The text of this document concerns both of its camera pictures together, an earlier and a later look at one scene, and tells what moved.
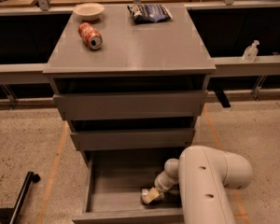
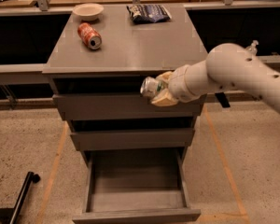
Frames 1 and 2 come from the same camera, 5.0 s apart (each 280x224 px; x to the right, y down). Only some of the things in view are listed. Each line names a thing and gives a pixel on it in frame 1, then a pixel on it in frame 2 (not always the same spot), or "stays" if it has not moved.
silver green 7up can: (157, 200) -> (149, 86)
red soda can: (90, 35) stays
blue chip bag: (148, 13) stays
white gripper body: (161, 184) -> (177, 84)
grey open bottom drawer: (113, 183) stays
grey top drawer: (147, 105) stays
